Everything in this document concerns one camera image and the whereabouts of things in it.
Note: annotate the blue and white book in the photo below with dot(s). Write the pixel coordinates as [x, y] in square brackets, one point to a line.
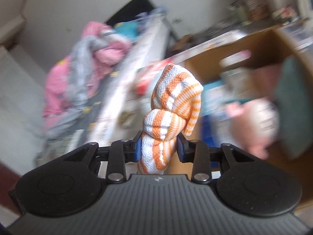
[214, 99]

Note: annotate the red tissue pack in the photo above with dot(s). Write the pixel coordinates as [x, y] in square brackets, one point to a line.
[145, 76]

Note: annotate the orange white striped towel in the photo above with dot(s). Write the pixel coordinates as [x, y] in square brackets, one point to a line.
[175, 108]

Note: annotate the black chair back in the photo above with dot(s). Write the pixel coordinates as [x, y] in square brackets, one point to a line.
[144, 12]

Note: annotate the teal cloth on bed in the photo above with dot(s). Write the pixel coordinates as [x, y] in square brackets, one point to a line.
[127, 29]

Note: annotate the brown cardboard box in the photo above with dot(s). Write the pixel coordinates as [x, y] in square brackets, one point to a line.
[281, 72]

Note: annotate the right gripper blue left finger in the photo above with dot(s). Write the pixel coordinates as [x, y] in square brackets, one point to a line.
[132, 148]

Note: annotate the pink plush toy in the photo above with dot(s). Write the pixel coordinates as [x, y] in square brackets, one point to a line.
[254, 125]

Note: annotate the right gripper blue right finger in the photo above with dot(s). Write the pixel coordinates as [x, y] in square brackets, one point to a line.
[185, 149]

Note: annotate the pink and grey quilt pile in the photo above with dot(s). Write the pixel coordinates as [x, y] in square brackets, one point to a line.
[76, 78]

